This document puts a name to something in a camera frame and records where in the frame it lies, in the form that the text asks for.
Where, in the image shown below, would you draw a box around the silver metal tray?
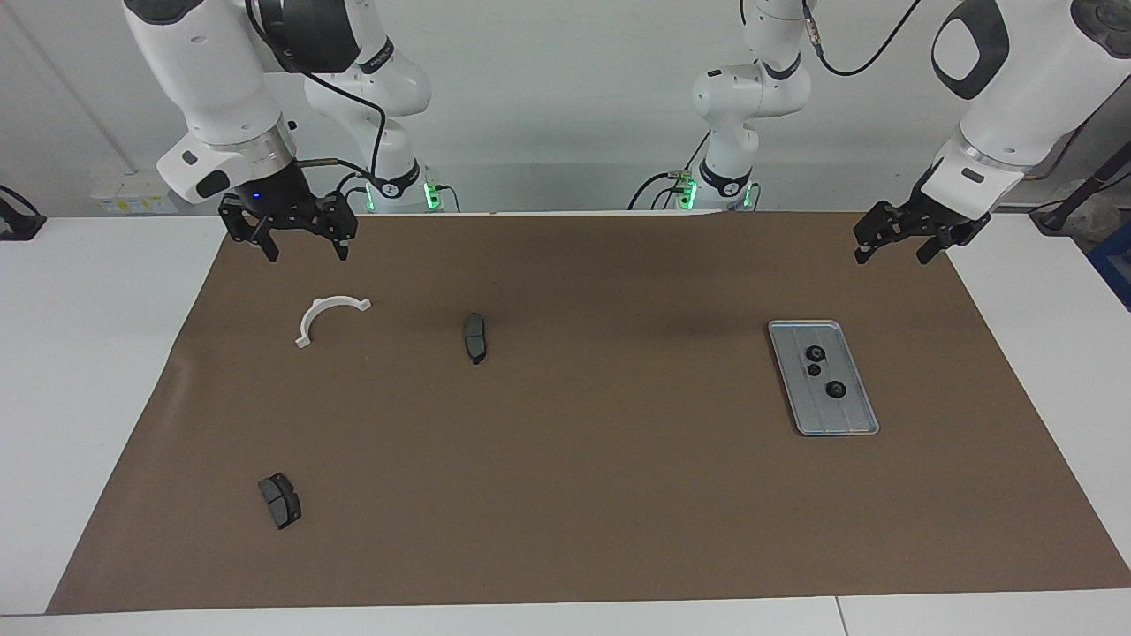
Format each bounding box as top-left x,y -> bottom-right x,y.
767,320 -> 881,437

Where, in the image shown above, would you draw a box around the black tripod stand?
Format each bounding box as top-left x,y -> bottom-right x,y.
1029,141 -> 1131,235

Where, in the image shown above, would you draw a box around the blue box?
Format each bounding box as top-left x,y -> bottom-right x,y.
1089,221 -> 1131,310

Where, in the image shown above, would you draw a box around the stacked dark brake pads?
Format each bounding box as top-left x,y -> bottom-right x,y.
258,473 -> 302,531

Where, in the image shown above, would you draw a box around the brown table mat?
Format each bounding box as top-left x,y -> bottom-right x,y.
46,212 -> 1131,615

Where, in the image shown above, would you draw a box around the white curved plastic bracket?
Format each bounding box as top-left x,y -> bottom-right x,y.
294,296 -> 373,349

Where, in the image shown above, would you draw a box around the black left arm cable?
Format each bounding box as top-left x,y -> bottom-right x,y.
802,0 -> 1131,182

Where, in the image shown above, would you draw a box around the black base power cables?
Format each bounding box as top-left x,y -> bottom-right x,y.
628,132 -> 710,211

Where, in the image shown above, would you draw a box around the black clamp mount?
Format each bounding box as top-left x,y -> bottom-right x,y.
0,185 -> 47,241

